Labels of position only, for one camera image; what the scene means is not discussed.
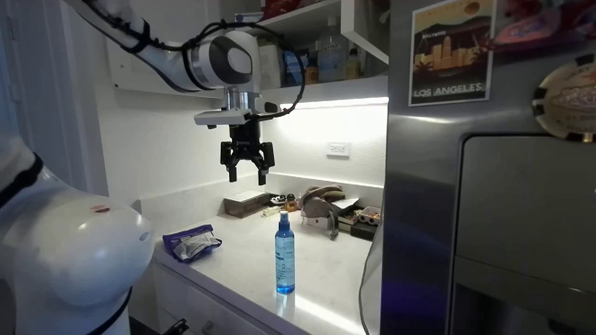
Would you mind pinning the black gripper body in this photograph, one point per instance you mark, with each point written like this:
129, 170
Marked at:
246, 144

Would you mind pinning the round woven fridge magnet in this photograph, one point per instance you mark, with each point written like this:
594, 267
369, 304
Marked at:
564, 101

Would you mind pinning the white wall outlet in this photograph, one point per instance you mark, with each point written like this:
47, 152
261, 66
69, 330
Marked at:
337, 150

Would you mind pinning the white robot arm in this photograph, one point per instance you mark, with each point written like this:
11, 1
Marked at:
69, 258

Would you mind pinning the stainless steel refrigerator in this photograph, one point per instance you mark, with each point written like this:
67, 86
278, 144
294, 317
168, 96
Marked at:
488, 220

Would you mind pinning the white wall cabinet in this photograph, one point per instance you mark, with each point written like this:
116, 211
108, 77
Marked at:
361, 23

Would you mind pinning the white lower cabinet drawer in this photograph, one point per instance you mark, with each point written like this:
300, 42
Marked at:
205, 315

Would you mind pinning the dark flat box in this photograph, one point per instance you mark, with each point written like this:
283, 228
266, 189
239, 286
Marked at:
242, 206

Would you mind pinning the blue spray bottle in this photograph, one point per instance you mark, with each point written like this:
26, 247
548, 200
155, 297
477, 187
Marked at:
283, 256

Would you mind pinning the Los Angeles poster magnet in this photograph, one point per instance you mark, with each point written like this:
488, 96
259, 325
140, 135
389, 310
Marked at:
451, 59

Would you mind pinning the blue white plastic packet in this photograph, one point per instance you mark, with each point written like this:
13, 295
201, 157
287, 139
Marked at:
190, 245

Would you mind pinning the dark boxes stack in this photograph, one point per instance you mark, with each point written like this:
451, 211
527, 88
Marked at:
358, 220

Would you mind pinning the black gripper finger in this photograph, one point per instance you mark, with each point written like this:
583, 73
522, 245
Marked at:
231, 170
261, 176

